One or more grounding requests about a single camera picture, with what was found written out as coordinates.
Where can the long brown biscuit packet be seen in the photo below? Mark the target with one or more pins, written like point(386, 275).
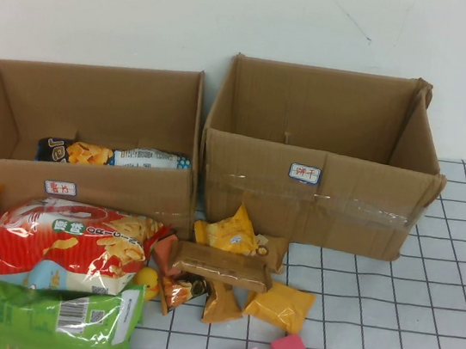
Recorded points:
point(220, 264)

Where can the blue shrimp chips bag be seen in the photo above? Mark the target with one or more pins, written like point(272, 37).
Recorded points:
point(88, 153)

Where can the yellow cake snack packet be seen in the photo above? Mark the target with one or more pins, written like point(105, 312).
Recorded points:
point(229, 230)

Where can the orange red snack packet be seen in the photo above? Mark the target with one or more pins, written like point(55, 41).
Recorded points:
point(165, 252)

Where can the small mustard snack packet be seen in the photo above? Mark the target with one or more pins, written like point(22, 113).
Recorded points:
point(221, 305)

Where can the plain yellow snack packet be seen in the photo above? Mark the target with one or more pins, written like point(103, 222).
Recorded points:
point(279, 307)

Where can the blue-bordered label on taped box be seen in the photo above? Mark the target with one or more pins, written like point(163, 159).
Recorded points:
point(305, 173)

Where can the taped cardboard box with label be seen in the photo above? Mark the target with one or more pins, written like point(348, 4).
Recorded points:
point(340, 215)

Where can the cardboard box with red-lettered label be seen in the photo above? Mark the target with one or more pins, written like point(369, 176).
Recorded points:
point(104, 191)

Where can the dark packet with orange picture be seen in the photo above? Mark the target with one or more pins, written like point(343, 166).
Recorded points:
point(177, 294)

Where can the yellow rubber duck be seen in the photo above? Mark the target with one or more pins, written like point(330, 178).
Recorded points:
point(144, 279)

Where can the blue-bordered label on plain box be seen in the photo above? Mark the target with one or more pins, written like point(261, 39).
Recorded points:
point(60, 187)

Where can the red original chips bag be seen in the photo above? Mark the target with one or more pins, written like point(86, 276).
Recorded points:
point(54, 245)

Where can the white grid tablecloth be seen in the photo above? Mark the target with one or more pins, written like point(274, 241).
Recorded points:
point(412, 317)

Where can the green chips bag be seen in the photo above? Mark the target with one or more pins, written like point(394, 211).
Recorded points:
point(21, 318)

